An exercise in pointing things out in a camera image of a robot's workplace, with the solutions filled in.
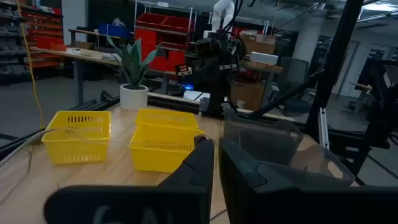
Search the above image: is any blue storage bin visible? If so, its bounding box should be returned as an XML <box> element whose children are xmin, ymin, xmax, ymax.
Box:
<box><xmin>98</xmin><ymin>22</ymin><xmax>131</xmax><ymax>39</ymax></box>

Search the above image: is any dark smoky plastic bin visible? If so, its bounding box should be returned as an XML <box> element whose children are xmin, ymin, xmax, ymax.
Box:
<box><xmin>289</xmin><ymin>144</ymin><xmax>356</xmax><ymax>187</ymax></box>
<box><xmin>222</xmin><ymin>106</ymin><xmax>305</xmax><ymax>166</ymax></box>

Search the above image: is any white plant pot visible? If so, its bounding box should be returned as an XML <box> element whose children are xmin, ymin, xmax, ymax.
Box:
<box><xmin>119</xmin><ymin>83</ymin><xmax>149</xmax><ymax>111</ymax></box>

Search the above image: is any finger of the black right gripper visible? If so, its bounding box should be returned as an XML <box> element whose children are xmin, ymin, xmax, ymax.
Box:
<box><xmin>218</xmin><ymin>61</ymin><xmax>239</xmax><ymax>79</ymax></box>
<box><xmin>175</xmin><ymin>63</ymin><xmax>194</xmax><ymax>82</ymax></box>

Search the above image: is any wooden work table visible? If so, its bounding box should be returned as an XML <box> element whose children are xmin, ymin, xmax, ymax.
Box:
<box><xmin>29</xmin><ymin>45</ymin><xmax>123</xmax><ymax>106</ymax></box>

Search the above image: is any brown cardboard box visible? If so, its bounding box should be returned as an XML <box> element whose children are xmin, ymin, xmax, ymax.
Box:
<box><xmin>229</xmin><ymin>80</ymin><xmax>266</xmax><ymax>111</ymax></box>
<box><xmin>240</xmin><ymin>32</ymin><xmax>277</xmax><ymax>55</ymax></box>

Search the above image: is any yellow plastic basket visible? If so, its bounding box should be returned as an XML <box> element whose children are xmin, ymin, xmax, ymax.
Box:
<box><xmin>41</xmin><ymin>110</ymin><xmax>112</xmax><ymax>166</ymax></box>
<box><xmin>128</xmin><ymin>123</ymin><xmax>205</xmax><ymax>174</ymax></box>
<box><xmin>134</xmin><ymin>108</ymin><xmax>200</xmax><ymax>130</ymax></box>

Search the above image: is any silver aluminium bracket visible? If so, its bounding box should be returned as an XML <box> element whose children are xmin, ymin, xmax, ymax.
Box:
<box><xmin>317</xmin><ymin>107</ymin><xmax>330</xmax><ymax>151</ymax></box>

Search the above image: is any black machine cabinet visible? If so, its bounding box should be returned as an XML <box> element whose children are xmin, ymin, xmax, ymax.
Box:
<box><xmin>356</xmin><ymin>57</ymin><xmax>398</xmax><ymax>151</ymax></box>

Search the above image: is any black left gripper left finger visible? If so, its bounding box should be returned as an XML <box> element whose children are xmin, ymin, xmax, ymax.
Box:
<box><xmin>43</xmin><ymin>135</ymin><xmax>216</xmax><ymax>224</ymax></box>

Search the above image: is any green artificial plant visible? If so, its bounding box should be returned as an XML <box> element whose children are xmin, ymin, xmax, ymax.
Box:
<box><xmin>106</xmin><ymin>36</ymin><xmax>163</xmax><ymax>90</ymax></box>

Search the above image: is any grey office chair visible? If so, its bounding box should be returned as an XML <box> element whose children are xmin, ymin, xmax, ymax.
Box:
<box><xmin>275</xmin><ymin>57</ymin><xmax>312</xmax><ymax>113</ymax></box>

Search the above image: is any white flat box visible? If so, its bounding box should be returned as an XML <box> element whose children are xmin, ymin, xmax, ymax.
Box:
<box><xmin>249</xmin><ymin>51</ymin><xmax>279</xmax><ymax>66</ymax></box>

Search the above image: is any yellow cable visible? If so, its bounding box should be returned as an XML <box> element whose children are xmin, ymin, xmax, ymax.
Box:
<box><xmin>16</xmin><ymin>0</ymin><xmax>45</xmax><ymax>130</ymax></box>

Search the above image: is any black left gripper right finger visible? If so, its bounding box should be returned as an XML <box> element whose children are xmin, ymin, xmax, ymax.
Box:
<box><xmin>218</xmin><ymin>139</ymin><xmax>398</xmax><ymax>224</ymax></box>

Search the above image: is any storage shelf with red bins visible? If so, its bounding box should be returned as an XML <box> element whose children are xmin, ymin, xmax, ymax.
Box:
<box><xmin>0</xmin><ymin>0</ymin><xmax>65</xmax><ymax>80</ymax></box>

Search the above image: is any black upright frame post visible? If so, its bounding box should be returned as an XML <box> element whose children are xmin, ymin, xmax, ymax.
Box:
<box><xmin>305</xmin><ymin>0</ymin><xmax>365</xmax><ymax>139</ymax></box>

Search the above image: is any wire rack with red bins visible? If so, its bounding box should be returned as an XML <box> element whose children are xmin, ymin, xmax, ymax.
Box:
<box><xmin>133</xmin><ymin>0</ymin><xmax>196</xmax><ymax>73</ymax></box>

